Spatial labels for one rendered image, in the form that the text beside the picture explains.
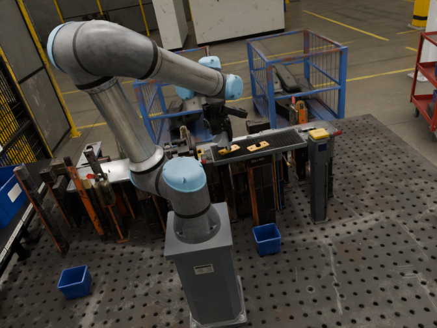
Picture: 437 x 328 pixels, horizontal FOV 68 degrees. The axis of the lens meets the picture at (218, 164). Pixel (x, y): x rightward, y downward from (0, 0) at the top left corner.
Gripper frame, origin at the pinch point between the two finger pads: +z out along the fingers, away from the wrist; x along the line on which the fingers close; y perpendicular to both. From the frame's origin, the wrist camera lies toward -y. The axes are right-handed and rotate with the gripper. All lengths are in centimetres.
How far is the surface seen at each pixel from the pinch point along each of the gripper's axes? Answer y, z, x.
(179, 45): -245, 101, -768
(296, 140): -24.3, 1.8, 11.7
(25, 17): 67, -47, -388
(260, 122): -38, 15, -38
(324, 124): -63, 18, -15
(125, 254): 53, 48, -21
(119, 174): 41, 18, -43
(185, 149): 13.8, 2.0, -14.3
